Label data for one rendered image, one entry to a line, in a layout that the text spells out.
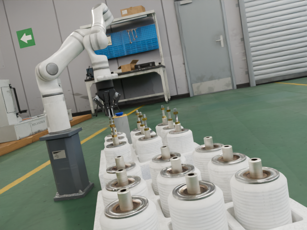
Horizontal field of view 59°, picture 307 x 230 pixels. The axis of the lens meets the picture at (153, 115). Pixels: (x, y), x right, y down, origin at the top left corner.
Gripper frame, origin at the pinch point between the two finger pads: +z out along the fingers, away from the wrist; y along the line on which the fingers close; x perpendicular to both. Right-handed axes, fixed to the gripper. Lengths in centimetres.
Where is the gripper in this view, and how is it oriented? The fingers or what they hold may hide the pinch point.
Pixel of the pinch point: (110, 112)
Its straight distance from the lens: 122.8
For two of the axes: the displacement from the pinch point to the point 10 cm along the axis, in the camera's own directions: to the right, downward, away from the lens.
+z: 1.8, 9.8, 1.2
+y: -8.7, 2.2, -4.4
